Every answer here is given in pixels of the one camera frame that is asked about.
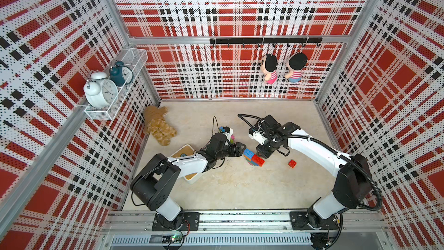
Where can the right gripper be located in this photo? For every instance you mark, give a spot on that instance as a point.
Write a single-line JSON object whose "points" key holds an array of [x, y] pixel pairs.
{"points": [[264, 154]]}

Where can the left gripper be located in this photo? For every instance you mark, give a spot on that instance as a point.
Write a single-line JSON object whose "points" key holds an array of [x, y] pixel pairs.
{"points": [[233, 146]]}

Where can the red block front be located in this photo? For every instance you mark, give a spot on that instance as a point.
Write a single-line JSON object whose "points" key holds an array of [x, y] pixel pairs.
{"points": [[258, 161]]}

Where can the small red block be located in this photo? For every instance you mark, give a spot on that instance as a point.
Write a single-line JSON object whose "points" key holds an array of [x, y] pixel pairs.
{"points": [[292, 163]]}

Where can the light blue block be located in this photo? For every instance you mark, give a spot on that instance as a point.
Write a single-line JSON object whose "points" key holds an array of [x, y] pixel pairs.
{"points": [[248, 154]]}

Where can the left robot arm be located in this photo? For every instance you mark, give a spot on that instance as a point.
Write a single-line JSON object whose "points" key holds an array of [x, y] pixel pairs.
{"points": [[156, 180]]}

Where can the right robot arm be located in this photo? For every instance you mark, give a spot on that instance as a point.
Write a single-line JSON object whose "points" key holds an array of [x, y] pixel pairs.
{"points": [[354, 186]]}

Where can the white tray with wood lid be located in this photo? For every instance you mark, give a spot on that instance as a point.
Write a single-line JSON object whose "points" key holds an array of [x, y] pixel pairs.
{"points": [[184, 151]]}

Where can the doll with pink stripes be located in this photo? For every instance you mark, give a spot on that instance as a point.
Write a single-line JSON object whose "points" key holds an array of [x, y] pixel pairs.
{"points": [[268, 68]]}

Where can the doll with blue shorts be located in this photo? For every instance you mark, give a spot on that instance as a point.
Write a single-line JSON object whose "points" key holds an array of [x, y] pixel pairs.
{"points": [[295, 64]]}

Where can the brown teddy bear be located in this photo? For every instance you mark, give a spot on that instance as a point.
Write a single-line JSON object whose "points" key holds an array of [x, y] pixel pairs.
{"points": [[156, 126]]}

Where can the teal alarm clock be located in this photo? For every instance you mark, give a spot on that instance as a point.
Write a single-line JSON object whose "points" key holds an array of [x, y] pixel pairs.
{"points": [[121, 74]]}

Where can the white alarm clock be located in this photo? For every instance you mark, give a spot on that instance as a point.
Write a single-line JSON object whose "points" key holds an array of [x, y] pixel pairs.
{"points": [[100, 91]]}

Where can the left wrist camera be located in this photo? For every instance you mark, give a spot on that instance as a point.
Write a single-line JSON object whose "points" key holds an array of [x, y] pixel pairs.
{"points": [[227, 131]]}

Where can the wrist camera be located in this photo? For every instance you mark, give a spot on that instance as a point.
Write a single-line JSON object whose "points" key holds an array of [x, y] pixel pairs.
{"points": [[258, 136], [227, 131]]}

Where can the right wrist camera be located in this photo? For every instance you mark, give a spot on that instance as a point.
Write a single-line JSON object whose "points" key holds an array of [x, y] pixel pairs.
{"points": [[258, 136]]}

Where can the black hook rail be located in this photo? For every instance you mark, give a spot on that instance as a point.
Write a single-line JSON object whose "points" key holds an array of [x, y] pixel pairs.
{"points": [[263, 41]]}

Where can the electronics board with wires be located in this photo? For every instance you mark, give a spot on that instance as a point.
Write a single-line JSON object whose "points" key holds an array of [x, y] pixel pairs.
{"points": [[169, 241]]}

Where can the white wire shelf basket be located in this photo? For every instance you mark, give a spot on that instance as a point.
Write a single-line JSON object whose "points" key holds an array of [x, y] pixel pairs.
{"points": [[133, 58]]}

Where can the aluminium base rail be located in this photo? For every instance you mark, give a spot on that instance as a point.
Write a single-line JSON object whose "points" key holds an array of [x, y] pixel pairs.
{"points": [[249, 229]]}

